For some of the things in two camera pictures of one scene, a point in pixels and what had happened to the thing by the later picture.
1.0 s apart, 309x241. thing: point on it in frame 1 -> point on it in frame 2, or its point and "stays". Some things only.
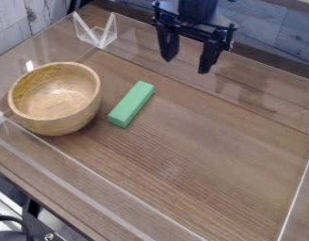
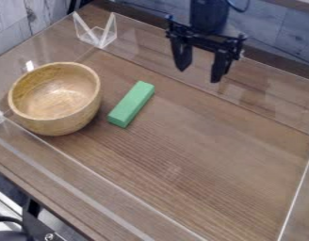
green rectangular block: [130, 104] stays
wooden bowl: [54, 96] stays
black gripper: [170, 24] -> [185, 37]
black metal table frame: [45, 226] stays
